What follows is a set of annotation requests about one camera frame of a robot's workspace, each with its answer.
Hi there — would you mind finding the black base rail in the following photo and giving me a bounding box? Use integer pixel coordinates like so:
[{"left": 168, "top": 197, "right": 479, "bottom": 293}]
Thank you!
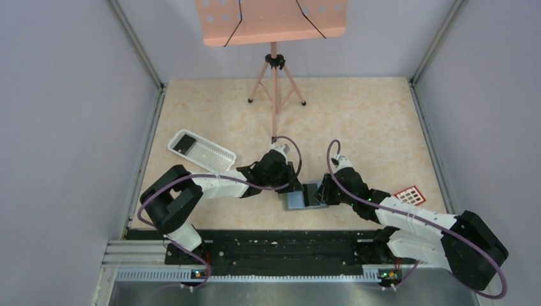
[{"left": 165, "top": 228, "right": 417, "bottom": 280}]

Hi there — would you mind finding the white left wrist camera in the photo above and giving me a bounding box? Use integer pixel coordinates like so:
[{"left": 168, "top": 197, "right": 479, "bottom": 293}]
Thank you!
[{"left": 270, "top": 143, "right": 290, "bottom": 157}]

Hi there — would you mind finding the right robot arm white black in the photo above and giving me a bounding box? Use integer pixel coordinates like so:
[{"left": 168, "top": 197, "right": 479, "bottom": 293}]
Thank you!
[{"left": 314, "top": 167, "right": 508, "bottom": 291}]

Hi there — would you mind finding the aluminium frame rail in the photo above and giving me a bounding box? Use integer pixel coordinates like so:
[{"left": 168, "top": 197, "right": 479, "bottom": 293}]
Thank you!
[{"left": 103, "top": 240, "right": 401, "bottom": 284}]

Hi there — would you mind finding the grey card holder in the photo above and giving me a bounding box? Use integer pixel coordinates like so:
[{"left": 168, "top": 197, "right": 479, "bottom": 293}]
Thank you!
[{"left": 283, "top": 191, "right": 328, "bottom": 211}]

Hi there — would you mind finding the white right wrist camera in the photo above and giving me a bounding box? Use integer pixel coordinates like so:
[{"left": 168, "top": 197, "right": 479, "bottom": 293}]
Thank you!
[{"left": 330, "top": 155, "right": 353, "bottom": 173}]

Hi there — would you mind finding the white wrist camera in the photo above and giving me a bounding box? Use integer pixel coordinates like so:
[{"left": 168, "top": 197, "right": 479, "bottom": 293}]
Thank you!
[
  {"left": 330, "top": 155, "right": 353, "bottom": 173},
  {"left": 270, "top": 143, "right": 290, "bottom": 157}
]

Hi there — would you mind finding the red plastic basket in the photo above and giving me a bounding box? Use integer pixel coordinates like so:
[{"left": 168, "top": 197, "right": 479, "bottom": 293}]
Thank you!
[{"left": 394, "top": 186, "right": 426, "bottom": 206}]

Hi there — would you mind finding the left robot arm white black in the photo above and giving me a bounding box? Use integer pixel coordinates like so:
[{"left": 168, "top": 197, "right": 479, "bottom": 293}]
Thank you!
[{"left": 138, "top": 149, "right": 303, "bottom": 251}]

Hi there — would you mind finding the pink music stand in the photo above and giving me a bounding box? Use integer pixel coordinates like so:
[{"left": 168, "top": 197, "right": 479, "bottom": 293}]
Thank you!
[{"left": 195, "top": 0, "right": 349, "bottom": 142}]

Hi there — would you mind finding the white plastic basket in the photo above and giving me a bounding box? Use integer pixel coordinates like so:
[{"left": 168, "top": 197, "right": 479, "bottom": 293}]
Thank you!
[{"left": 167, "top": 129, "right": 237, "bottom": 173}]

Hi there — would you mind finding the black card in basket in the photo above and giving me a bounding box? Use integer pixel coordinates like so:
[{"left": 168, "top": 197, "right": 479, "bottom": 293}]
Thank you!
[{"left": 174, "top": 134, "right": 196, "bottom": 155}]

